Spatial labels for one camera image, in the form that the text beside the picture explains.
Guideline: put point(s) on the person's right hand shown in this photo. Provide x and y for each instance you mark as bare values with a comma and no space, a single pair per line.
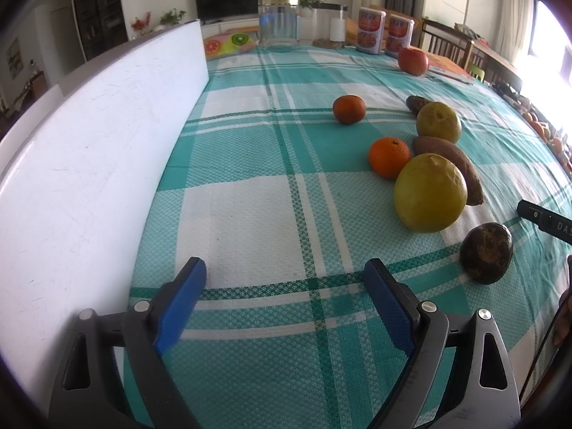
565,321

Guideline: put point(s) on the small dark sweet potato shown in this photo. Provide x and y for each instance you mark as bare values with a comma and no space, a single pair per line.
415,102

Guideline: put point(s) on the wooden chair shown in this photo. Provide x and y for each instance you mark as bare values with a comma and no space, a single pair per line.
447,42

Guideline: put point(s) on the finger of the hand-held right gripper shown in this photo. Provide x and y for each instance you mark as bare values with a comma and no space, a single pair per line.
547,222

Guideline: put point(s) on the orange book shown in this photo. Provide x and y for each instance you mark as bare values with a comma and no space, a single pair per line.
449,68

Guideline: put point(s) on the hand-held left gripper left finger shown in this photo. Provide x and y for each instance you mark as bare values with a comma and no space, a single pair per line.
181,308

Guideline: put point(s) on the large yellow-green citrus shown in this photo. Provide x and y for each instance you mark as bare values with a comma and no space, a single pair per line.
430,193

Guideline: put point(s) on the glass jar with gold lid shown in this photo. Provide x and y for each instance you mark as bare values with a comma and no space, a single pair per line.
278,22

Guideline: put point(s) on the long reddish sweet potato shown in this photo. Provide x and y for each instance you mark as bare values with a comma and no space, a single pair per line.
464,167

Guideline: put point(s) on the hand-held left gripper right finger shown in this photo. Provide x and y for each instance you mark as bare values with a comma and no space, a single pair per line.
388,308

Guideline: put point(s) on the green potted plant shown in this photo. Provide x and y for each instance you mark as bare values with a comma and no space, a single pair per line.
172,17

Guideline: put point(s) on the dark brown passion fruit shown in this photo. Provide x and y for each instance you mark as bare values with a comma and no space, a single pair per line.
486,252

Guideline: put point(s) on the clear jar with black lid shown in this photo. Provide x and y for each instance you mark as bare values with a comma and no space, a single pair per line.
330,24

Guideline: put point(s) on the bright orange tangerine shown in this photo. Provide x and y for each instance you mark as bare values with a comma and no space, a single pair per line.
388,157

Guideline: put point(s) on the dark orange tangerine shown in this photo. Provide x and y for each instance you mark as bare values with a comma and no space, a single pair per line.
348,108

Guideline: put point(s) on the red flower bouquet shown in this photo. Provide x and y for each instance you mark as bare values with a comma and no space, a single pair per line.
140,22

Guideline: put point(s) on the red apple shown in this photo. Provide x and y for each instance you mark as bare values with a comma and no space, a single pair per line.
413,60

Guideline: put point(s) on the assorted fruit pile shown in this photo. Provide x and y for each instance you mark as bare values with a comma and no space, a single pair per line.
547,132

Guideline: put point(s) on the teal checkered tablecloth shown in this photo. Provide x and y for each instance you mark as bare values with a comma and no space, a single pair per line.
277,205

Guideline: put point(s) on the white tv cabinet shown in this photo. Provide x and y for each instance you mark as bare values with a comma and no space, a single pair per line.
223,26

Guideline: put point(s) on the white cardboard box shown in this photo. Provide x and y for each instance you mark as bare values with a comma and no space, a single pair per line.
89,165

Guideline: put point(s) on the red and white can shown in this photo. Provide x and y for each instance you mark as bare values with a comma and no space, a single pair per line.
399,35
370,30

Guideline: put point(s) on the small olive-yellow citrus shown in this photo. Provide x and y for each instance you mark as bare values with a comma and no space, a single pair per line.
439,121

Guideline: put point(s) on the fruit print cushion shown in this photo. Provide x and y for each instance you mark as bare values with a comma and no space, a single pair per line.
230,44

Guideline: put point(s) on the dark glass display cabinet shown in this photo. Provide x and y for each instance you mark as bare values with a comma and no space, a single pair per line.
98,9

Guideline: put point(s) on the green chair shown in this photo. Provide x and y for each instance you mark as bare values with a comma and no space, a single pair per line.
476,72

